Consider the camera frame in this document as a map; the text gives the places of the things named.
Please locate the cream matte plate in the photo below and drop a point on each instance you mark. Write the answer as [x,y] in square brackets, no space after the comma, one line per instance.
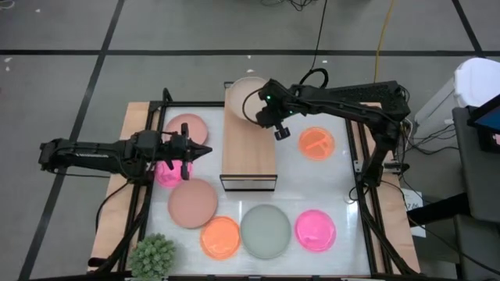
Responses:
[244,95]

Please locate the white paper sheet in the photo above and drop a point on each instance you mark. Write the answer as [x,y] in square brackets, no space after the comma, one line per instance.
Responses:
[414,199]

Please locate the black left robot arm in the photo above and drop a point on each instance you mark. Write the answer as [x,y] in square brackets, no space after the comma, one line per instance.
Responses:
[97,154]

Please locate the large pink matte plate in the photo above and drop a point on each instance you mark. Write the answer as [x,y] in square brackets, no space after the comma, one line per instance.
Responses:
[192,203]

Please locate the orange translucent plastic plate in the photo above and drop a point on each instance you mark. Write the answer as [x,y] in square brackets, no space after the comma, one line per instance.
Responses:
[220,238]
[316,143]

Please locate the white waste bin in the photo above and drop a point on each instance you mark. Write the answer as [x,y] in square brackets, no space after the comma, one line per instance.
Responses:
[478,80]

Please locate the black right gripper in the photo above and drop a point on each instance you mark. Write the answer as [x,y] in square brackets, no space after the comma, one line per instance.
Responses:
[279,103]

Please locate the grey-green matte plate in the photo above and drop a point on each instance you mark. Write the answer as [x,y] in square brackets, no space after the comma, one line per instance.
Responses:
[265,231]

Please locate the grey metal bracket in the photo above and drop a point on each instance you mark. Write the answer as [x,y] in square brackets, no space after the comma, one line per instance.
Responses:
[358,167]

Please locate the green plant in white pot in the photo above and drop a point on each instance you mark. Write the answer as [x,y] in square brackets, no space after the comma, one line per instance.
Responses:
[152,255]

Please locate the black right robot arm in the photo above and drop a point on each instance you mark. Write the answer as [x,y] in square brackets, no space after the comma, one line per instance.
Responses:
[351,97]

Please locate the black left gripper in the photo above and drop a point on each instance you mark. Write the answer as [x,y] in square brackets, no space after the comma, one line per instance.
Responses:
[176,148]

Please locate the small pink matte plate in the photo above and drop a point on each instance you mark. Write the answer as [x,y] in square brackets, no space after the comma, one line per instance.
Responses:
[195,126]

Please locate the pink translucent plastic plate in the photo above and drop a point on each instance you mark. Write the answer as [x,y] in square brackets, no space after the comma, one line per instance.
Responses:
[315,231]
[166,177]

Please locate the black aluminium table frame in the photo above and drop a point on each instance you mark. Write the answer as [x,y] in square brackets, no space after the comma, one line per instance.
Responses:
[187,104]

